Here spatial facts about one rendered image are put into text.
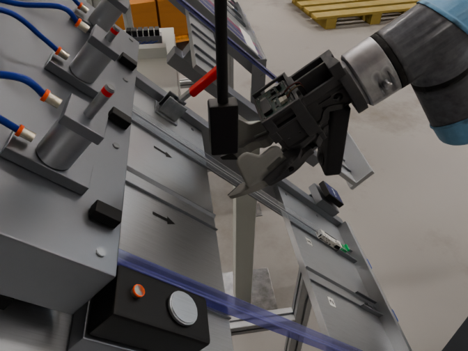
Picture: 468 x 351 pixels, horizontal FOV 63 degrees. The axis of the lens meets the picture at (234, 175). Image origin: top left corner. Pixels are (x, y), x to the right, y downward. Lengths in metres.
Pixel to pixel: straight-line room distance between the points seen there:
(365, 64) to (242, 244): 0.84
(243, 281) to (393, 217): 0.86
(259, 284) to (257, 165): 1.11
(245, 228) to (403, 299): 0.75
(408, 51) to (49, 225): 0.40
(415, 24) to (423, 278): 1.37
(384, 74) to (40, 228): 0.39
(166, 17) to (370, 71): 2.85
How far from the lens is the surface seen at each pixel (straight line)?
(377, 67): 0.49
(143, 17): 3.22
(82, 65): 0.33
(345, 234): 0.81
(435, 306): 1.70
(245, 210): 1.11
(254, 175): 0.50
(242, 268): 1.32
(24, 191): 0.24
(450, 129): 0.57
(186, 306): 0.27
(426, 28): 0.50
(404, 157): 2.34
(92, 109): 0.23
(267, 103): 0.48
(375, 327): 0.68
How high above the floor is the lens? 1.32
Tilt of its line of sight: 41 degrees down
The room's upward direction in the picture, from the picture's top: straight up
